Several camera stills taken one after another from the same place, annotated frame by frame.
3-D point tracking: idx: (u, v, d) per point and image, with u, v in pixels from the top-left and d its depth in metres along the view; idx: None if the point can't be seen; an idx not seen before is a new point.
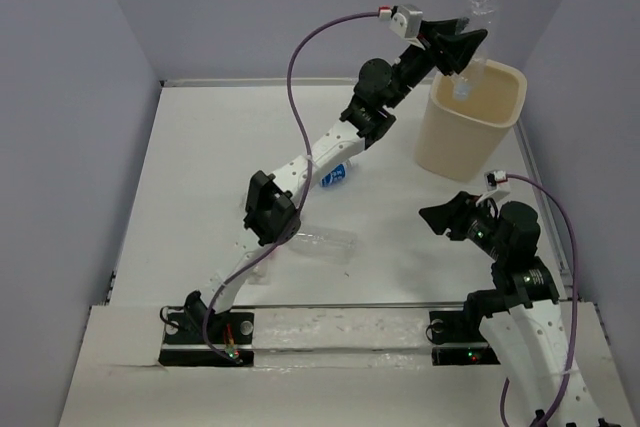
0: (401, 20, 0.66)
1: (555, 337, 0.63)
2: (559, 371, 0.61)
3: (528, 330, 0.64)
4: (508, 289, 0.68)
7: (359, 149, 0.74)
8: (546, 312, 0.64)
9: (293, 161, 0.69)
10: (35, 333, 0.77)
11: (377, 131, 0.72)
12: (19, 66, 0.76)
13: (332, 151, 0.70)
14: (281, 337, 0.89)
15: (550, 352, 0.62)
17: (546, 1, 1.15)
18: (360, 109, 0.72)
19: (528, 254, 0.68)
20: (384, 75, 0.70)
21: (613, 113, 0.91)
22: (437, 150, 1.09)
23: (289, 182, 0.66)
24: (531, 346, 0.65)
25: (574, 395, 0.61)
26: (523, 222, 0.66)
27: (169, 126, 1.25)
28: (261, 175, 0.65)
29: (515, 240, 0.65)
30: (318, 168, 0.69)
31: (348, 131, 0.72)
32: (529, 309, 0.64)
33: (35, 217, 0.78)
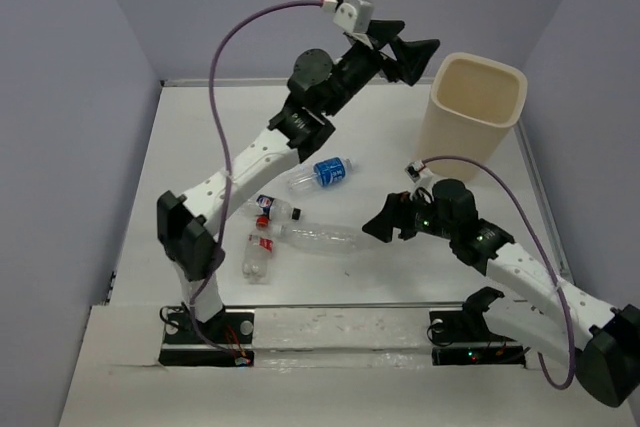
0: (350, 10, 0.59)
1: (530, 266, 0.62)
2: (552, 290, 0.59)
3: (508, 276, 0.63)
4: (473, 257, 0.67)
7: (294, 161, 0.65)
8: (511, 252, 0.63)
9: (209, 179, 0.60)
10: (37, 333, 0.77)
11: (313, 139, 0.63)
12: (20, 68, 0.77)
13: (257, 166, 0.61)
14: (280, 337, 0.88)
15: (534, 282, 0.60)
17: (547, 0, 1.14)
18: (293, 115, 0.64)
19: (474, 221, 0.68)
20: (323, 70, 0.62)
21: (615, 111, 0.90)
22: (436, 149, 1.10)
23: (202, 205, 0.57)
24: (521, 290, 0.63)
25: (579, 303, 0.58)
26: (454, 193, 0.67)
27: (169, 126, 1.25)
28: (169, 196, 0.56)
29: (458, 214, 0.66)
30: (239, 186, 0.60)
31: (277, 141, 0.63)
32: (495, 259, 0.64)
33: (34, 217, 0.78)
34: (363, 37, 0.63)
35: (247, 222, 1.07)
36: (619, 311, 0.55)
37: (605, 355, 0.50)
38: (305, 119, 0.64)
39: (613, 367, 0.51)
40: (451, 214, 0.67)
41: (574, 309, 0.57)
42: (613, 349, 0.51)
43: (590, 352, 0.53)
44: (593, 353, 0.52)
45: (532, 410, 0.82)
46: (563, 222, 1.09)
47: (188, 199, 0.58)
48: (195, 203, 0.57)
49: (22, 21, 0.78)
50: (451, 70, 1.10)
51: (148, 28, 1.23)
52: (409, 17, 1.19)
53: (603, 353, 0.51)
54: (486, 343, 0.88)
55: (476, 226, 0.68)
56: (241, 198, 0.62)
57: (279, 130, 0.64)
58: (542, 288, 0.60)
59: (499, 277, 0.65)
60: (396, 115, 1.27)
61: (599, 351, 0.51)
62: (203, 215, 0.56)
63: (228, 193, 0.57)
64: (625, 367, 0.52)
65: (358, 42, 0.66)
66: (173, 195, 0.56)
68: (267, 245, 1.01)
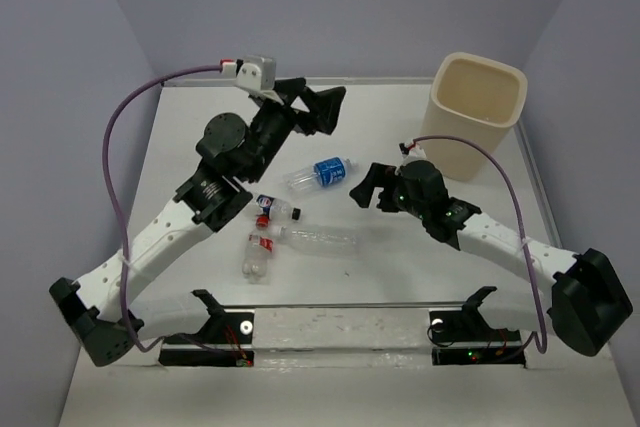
0: (253, 70, 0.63)
1: (496, 229, 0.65)
2: (519, 248, 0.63)
3: (477, 243, 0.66)
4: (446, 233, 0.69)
7: (205, 233, 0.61)
8: (478, 220, 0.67)
9: (106, 262, 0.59)
10: (37, 332, 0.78)
11: (225, 207, 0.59)
12: (19, 69, 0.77)
13: (157, 246, 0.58)
14: (281, 337, 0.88)
15: (502, 243, 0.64)
17: (546, 0, 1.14)
18: (202, 182, 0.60)
19: (444, 198, 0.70)
20: (235, 135, 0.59)
21: (614, 111, 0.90)
22: (436, 149, 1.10)
23: (95, 295, 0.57)
24: (492, 254, 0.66)
25: (543, 254, 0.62)
26: (423, 174, 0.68)
27: (169, 126, 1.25)
28: (61, 286, 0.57)
29: (428, 194, 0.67)
30: (136, 270, 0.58)
31: (181, 216, 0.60)
32: (463, 229, 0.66)
33: (35, 217, 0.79)
34: (272, 95, 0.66)
35: (247, 222, 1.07)
36: (580, 256, 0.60)
37: (570, 298, 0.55)
38: (214, 187, 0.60)
39: (581, 309, 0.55)
40: (421, 194, 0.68)
41: (539, 261, 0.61)
42: (579, 292, 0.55)
43: (559, 299, 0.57)
44: (561, 299, 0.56)
45: (532, 410, 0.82)
46: (563, 223, 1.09)
47: (83, 287, 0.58)
48: (88, 293, 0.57)
49: (21, 21, 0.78)
50: (451, 70, 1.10)
51: (148, 28, 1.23)
52: (409, 17, 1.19)
53: (568, 295, 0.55)
54: (486, 343, 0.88)
55: (445, 204, 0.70)
56: (146, 278, 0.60)
57: (187, 201, 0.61)
58: (510, 248, 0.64)
59: (469, 246, 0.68)
60: (396, 115, 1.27)
61: (565, 294, 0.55)
62: (96, 306, 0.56)
63: (122, 281, 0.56)
64: (593, 310, 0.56)
65: (267, 102, 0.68)
66: (66, 286, 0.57)
68: (267, 245, 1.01)
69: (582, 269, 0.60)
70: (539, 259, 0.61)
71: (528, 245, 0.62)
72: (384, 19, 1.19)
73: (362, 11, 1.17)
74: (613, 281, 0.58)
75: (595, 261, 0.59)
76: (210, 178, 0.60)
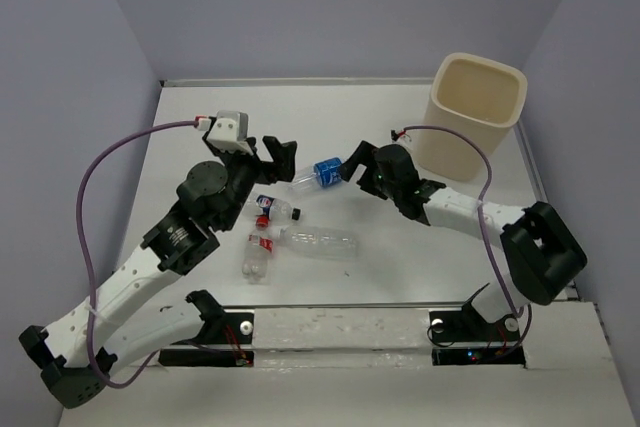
0: (230, 123, 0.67)
1: (457, 197, 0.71)
2: (473, 209, 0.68)
3: (439, 211, 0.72)
4: (416, 210, 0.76)
7: (171, 280, 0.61)
8: (442, 193, 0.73)
9: (76, 309, 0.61)
10: (38, 331, 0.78)
11: (193, 251, 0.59)
12: (17, 68, 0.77)
13: (123, 295, 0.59)
14: (281, 337, 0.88)
15: (458, 207, 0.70)
17: (546, 1, 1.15)
18: (171, 227, 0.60)
19: (414, 179, 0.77)
20: (217, 181, 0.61)
21: (614, 111, 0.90)
22: (437, 149, 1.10)
23: (63, 344, 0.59)
24: (453, 221, 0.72)
25: (496, 210, 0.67)
26: (395, 155, 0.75)
27: (169, 126, 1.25)
28: (30, 335, 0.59)
29: (398, 171, 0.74)
30: (103, 318, 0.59)
31: (148, 263, 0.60)
32: (428, 202, 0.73)
33: (34, 217, 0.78)
34: (245, 146, 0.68)
35: (246, 222, 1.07)
36: (528, 208, 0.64)
37: (516, 246, 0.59)
38: (183, 232, 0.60)
39: (528, 257, 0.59)
40: (393, 174, 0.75)
41: (491, 218, 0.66)
42: (523, 241, 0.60)
43: (509, 249, 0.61)
44: (511, 248, 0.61)
45: (531, 410, 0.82)
46: (563, 223, 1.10)
47: (53, 333, 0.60)
48: (56, 342, 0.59)
49: (21, 21, 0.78)
50: (451, 70, 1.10)
51: (148, 28, 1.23)
52: (408, 18, 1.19)
53: (515, 244, 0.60)
54: (486, 343, 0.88)
55: (415, 185, 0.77)
56: (115, 325, 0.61)
57: (153, 248, 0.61)
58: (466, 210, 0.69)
59: (435, 217, 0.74)
60: (396, 115, 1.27)
61: (512, 243, 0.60)
62: (63, 354, 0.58)
63: (86, 334, 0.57)
64: (541, 258, 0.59)
65: (234, 153, 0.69)
66: (35, 333, 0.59)
68: (267, 246, 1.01)
69: (535, 223, 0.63)
70: (492, 216, 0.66)
71: (482, 206, 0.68)
72: (384, 19, 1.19)
73: (362, 11, 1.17)
74: (561, 227, 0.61)
75: (543, 213, 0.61)
76: (180, 223, 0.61)
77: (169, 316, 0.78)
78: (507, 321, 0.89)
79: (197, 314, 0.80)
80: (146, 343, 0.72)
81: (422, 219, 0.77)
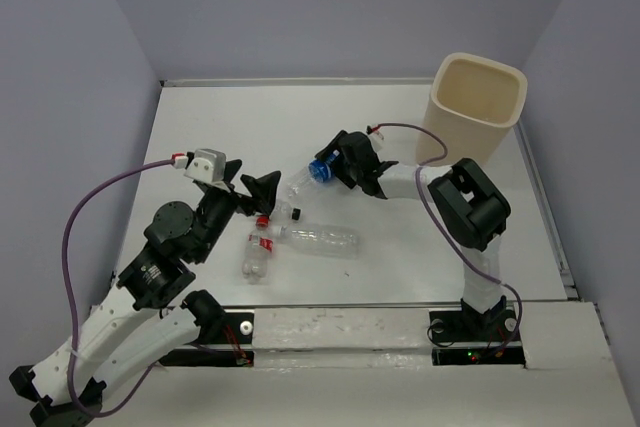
0: (205, 163, 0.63)
1: (402, 169, 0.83)
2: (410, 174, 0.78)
3: (390, 183, 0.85)
4: (374, 187, 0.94)
7: (151, 312, 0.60)
8: (394, 169, 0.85)
9: (60, 348, 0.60)
10: (38, 332, 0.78)
11: (167, 289, 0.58)
12: (16, 69, 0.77)
13: (102, 334, 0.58)
14: (281, 337, 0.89)
15: (401, 175, 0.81)
17: (546, 1, 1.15)
18: (144, 266, 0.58)
19: (374, 162, 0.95)
20: (183, 222, 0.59)
21: (614, 111, 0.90)
22: (433, 148, 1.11)
23: (48, 384, 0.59)
24: (404, 191, 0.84)
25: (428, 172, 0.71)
26: (355, 140, 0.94)
27: (169, 126, 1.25)
28: (18, 375, 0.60)
29: (359, 153, 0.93)
30: (85, 357, 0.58)
31: (125, 301, 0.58)
32: (382, 176, 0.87)
33: (34, 218, 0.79)
34: (221, 185, 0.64)
35: (246, 222, 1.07)
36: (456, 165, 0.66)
37: (440, 193, 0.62)
38: (156, 270, 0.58)
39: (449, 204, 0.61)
40: (354, 157, 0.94)
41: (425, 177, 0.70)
42: (445, 189, 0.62)
43: (438, 199, 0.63)
44: (438, 198, 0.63)
45: (530, 409, 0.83)
46: (563, 222, 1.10)
47: (39, 372, 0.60)
48: (42, 381, 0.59)
49: (20, 22, 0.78)
50: (451, 70, 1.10)
51: (147, 28, 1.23)
52: (408, 18, 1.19)
53: (439, 193, 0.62)
54: (486, 343, 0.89)
55: (373, 166, 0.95)
56: (102, 358, 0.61)
57: (129, 286, 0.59)
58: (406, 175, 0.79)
59: (390, 189, 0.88)
60: (395, 114, 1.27)
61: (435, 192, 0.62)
62: (49, 394, 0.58)
63: (68, 374, 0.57)
64: (463, 204, 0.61)
65: (213, 187, 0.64)
66: (24, 374, 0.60)
68: (267, 246, 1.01)
69: (462, 177, 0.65)
70: (426, 174, 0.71)
71: (421, 169, 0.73)
72: (384, 19, 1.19)
73: (362, 11, 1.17)
74: (483, 178, 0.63)
75: (466, 167, 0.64)
76: (152, 260, 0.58)
77: (161, 327, 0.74)
78: (507, 322, 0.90)
79: (191, 320, 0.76)
80: (137, 363, 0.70)
81: (381, 194, 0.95)
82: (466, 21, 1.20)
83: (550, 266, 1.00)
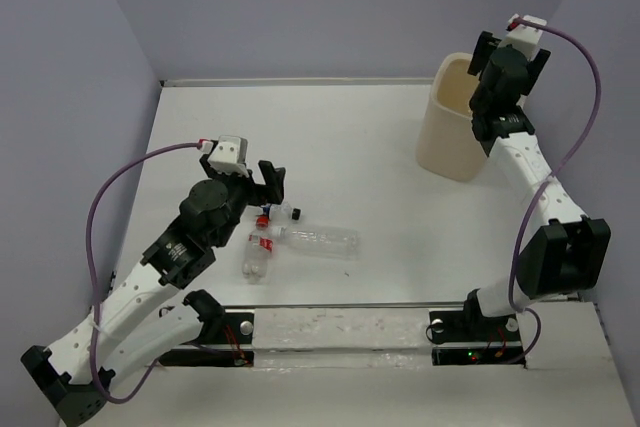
0: (230, 146, 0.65)
1: (532, 156, 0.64)
2: (538, 182, 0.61)
3: (507, 158, 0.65)
4: (485, 133, 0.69)
7: (172, 293, 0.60)
8: (524, 139, 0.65)
9: (77, 327, 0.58)
10: (37, 330, 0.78)
11: (191, 265, 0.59)
12: (17, 70, 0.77)
13: (127, 310, 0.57)
14: (281, 337, 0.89)
15: (528, 170, 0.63)
17: (545, 2, 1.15)
18: (169, 243, 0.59)
19: (512, 105, 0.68)
20: (218, 197, 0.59)
21: (614, 111, 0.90)
22: (435, 149, 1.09)
23: (67, 361, 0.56)
24: (514, 175, 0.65)
25: (556, 199, 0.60)
26: (510, 67, 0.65)
27: (169, 126, 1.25)
28: (33, 354, 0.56)
29: (502, 85, 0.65)
30: (107, 332, 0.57)
31: (149, 278, 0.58)
32: (505, 139, 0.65)
33: (34, 216, 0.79)
34: (241, 169, 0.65)
35: (246, 222, 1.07)
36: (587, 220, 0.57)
37: (549, 246, 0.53)
38: (181, 248, 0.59)
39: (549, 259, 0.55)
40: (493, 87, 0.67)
41: (547, 203, 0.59)
42: (560, 242, 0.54)
43: (538, 239, 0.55)
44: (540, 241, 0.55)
45: (532, 409, 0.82)
46: None
47: (55, 352, 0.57)
48: (60, 359, 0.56)
49: (22, 23, 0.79)
50: (453, 69, 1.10)
51: (147, 29, 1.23)
52: (409, 19, 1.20)
53: (548, 244, 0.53)
54: (486, 343, 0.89)
55: (506, 112, 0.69)
56: (117, 339, 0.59)
57: (152, 264, 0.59)
58: (530, 178, 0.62)
59: (497, 154, 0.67)
60: (395, 114, 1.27)
61: (546, 237, 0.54)
62: (68, 371, 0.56)
63: (92, 348, 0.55)
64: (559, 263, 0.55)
65: (231, 174, 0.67)
66: (37, 352, 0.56)
68: (267, 246, 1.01)
69: (581, 231, 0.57)
70: (549, 202, 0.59)
71: (548, 186, 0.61)
72: (384, 20, 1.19)
73: (362, 12, 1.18)
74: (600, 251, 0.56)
75: (596, 229, 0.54)
76: (178, 239, 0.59)
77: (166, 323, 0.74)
78: (507, 322, 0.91)
79: (193, 316, 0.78)
80: (147, 353, 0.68)
81: (485, 146, 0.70)
82: (466, 21, 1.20)
83: None
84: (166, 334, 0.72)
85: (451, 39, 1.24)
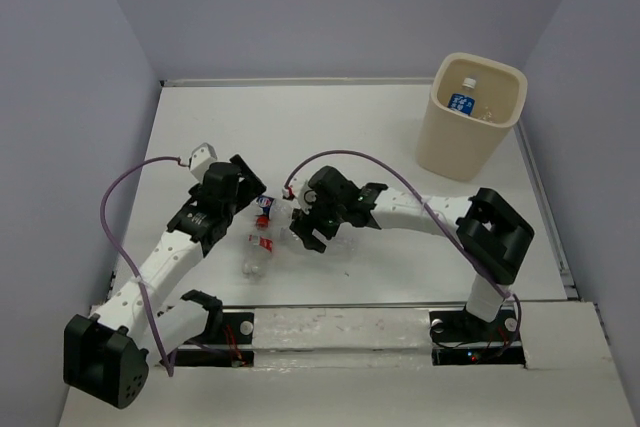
0: (200, 151, 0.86)
1: (401, 200, 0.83)
2: (420, 210, 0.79)
3: (391, 216, 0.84)
4: (364, 215, 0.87)
7: (197, 257, 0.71)
8: (386, 197, 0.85)
9: (120, 291, 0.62)
10: (36, 330, 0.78)
11: (213, 228, 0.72)
12: (16, 70, 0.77)
13: (166, 266, 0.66)
14: (281, 337, 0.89)
15: (407, 208, 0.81)
17: (546, 2, 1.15)
18: (190, 214, 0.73)
19: (351, 193, 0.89)
20: (232, 168, 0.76)
21: (614, 111, 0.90)
22: (435, 149, 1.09)
23: (120, 316, 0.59)
24: (406, 223, 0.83)
25: (444, 206, 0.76)
26: (321, 176, 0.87)
27: (169, 125, 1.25)
28: (81, 320, 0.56)
29: (334, 188, 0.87)
30: (153, 288, 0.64)
31: (180, 240, 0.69)
32: (376, 207, 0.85)
33: (33, 216, 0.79)
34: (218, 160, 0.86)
35: (246, 222, 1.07)
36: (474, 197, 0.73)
37: (474, 239, 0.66)
38: (201, 216, 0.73)
39: (485, 244, 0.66)
40: (331, 191, 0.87)
41: (442, 214, 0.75)
42: (477, 231, 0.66)
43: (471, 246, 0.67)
44: (470, 245, 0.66)
45: (532, 408, 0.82)
46: (563, 223, 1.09)
47: (103, 316, 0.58)
48: (112, 319, 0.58)
49: (21, 23, 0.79)
50: (451, 70, 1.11)
51: (147, 29, 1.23)
52: (409, 19, 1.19)
53: (472, 238, 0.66)
54: (486, 343, 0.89)
55: (355, 194, 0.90)
56: (157, 301, 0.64)
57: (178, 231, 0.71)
58: (415, 212, 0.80)
59: (383, 220, 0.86)
60: (395, 114, 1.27)
61: (469, 236, 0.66)
62: (124, 325, 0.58)
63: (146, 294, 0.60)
64: (496, 245, 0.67)
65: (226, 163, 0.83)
66: (85, 317, 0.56)
68: (267, 246, 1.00)
69: (482, 208, 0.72)
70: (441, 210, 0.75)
71: (429, 204, 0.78)
72: (384, 19, 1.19)
73: (362, 12, 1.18)
74: (505, 208, 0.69)
75: (488, 198, 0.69)
76: (197, 211, 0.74)
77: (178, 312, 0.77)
78: (507, 322, 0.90)
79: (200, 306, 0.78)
80: (173, 335, 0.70)
81: (372, 223, 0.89)
82: (467, 20, 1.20)
83: (548, 266, 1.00)
84: (179, 320, 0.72)
85: (451, 39, 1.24)
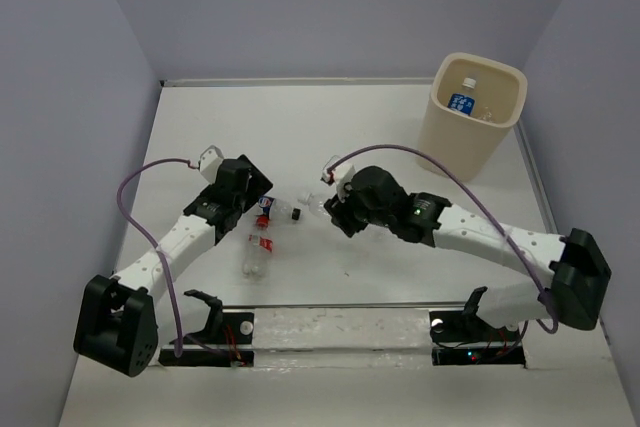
0: (207, 155, 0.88)
1: (473, 224, 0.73)
2: (501, 241, 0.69)
3: (457, 239, 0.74)
4: (419, 231, 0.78)
7: (210, 242, 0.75)
8: (454, 218, 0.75)
9: (140, 258, 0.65)
10: (36, 329, 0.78)
11: (227, 215, 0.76)
12: (15, 70, 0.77)
13: (183, 243, 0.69)
14: (281, 337, 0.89)
15: (481, 235, 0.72)
17: (546, 2, 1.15)
18: (204, 204, 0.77)
19: (402, 202, 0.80)
20: (242, 164, 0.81)
21: (613, 111, 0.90)
22: (439, 149, 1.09)
23: (140, 279, 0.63)
24: (469, 246, 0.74)
25: (531, 242, 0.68)
26: (372, 182, 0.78)
27: (169, 125, 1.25)
28: (102, 279, 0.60)
29: (384, 197, 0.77)
30: (173, 257, 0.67)
31: (196, 222, 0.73)
32: (441, 229, 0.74)
33: (33, 216, 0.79)
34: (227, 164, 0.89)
35: (246, 222, 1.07)
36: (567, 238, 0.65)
37: (572, 288, 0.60)
38: (214, 205, 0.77)
39: (580, 294, 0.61)
40: (380, 200, 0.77)
41: (529, 252, 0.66)
42: (575, 281, 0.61)
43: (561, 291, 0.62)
44: (562, 290, 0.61)
45: (532, 408, 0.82)
46: (563, 223, 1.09)
47: (124, 278, 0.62)
48: (132, 281, 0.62)
49: (20, 23, 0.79)
50: (451, 71, 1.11)
51: (147, 29, 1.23)
52: (408, 19, 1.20)
53: (570, 287, 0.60)
54: (486, 343, 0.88)
55: (407, 206, 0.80)
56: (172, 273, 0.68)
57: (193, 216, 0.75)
58: (492, 242, 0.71)
59: (441, 240, 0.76)
60: (395, 114, 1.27)
61: (566, 285, 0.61)
62: (144, 286, 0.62)
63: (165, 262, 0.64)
64: (588, 293, 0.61)
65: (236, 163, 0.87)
66: (106, 278, 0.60)
68: (267, 245, 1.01)
69: (569, 249, 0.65)
70: (525, 246, 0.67)
71: (513, 237, 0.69)
72: (383, 19, 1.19)
73: (362, 12, 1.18)
74: (599, 254, 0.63)
75: (581, 241, 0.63)
76: (210, 201, 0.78)
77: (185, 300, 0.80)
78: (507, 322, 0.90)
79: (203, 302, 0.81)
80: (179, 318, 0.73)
81: (427, 240, 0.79)
82: (466, 20, 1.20)
83: None
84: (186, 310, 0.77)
85: (451, 39, 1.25)
